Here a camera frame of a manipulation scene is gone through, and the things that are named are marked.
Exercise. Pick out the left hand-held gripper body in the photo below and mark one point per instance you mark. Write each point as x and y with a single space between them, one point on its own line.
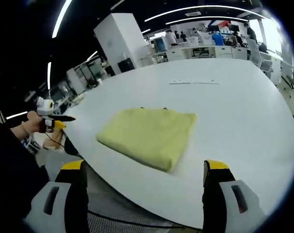
45 106

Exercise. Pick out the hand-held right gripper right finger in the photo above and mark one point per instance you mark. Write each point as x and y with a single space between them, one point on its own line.
217 199

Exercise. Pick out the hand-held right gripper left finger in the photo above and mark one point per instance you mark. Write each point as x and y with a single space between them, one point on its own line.
64 194

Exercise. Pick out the yellow garment with dark sleeves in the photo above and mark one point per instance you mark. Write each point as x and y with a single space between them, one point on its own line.
149 138

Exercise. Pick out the person's left hand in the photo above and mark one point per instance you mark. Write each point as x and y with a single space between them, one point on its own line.
34 123

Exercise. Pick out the beige bulky object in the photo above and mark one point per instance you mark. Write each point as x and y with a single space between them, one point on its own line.
52 142

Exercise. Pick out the person's dark clothing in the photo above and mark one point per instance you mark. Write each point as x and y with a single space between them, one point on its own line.
13 182

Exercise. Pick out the small black cabinet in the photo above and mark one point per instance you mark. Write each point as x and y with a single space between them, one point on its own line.
110 71

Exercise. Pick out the straight ceiling light strip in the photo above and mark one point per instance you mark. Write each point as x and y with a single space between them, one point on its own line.
60 19

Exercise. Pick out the white square pillar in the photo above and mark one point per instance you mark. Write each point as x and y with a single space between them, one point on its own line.
118 41

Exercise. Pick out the white table socket strip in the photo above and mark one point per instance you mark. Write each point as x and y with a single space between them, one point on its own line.
194 82

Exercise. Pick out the white cabinet row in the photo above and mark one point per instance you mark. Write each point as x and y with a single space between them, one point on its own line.
210 52

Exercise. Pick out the white office chair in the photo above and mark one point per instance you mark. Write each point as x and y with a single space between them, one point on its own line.
257 55

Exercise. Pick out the blue bin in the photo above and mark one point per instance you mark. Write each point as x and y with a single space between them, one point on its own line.
218 38

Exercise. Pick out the long curved ceiling light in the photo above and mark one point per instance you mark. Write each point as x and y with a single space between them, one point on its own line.
205 8

